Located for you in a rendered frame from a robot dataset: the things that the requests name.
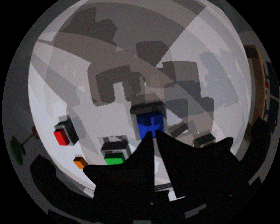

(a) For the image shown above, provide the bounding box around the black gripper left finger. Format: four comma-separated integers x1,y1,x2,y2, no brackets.
82,131,155,203

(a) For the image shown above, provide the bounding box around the yellow button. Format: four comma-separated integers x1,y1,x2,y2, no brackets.
194,133,216,148

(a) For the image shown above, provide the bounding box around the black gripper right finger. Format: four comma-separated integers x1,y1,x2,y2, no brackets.
155,129,234,198

